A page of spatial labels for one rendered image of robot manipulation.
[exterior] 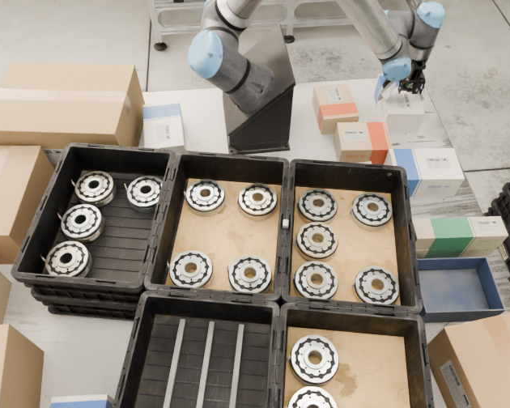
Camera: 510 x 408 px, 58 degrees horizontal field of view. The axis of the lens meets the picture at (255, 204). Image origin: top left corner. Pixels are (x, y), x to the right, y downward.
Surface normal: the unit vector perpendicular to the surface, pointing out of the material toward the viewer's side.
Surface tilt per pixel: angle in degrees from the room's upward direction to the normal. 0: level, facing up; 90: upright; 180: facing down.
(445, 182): 90
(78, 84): 0
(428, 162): 0
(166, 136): 0
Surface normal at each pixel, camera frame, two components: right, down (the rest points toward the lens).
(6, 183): 0.00, -0.57
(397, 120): 0.00, 0.83
